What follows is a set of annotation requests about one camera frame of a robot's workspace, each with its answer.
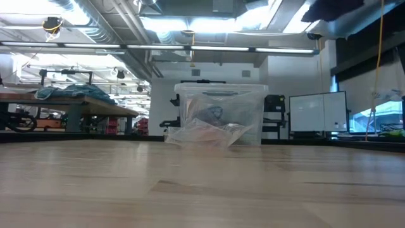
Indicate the clear plastic zip bag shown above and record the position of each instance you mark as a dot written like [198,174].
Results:
[205,134]

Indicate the black wheel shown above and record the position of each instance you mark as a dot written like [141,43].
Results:
[22,122]

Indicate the long LED light bar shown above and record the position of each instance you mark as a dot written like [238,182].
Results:
[158,47]

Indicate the grey wrapped bundle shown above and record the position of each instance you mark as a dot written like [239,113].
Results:
[212,115]

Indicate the white board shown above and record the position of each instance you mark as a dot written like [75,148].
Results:
[316,111]

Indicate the black metal rig frame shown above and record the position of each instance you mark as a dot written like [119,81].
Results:
[66,72]

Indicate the black equipment stand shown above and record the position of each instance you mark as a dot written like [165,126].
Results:
[274,103]

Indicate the teal cloth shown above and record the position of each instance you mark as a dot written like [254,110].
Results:
[79,92]

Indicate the clear plastic storage bin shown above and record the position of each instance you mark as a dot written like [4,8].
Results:
[246,104]

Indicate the red storage bin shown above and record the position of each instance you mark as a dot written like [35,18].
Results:
[143,126]
[112,126]

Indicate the wooden workbench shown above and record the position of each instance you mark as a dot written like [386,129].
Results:
[95,107]

